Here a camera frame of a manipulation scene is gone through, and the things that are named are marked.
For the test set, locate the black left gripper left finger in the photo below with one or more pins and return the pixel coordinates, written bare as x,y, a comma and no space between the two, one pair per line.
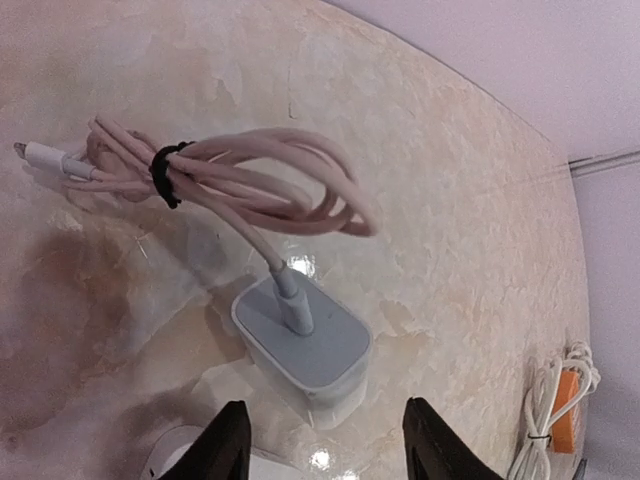
222,450

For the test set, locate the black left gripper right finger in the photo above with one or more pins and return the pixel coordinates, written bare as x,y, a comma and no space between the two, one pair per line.
434,451

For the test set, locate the white power adapter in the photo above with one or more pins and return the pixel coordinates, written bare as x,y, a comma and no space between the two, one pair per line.
173,444

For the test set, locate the orange power strip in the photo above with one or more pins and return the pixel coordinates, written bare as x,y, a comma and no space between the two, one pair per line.
565,418

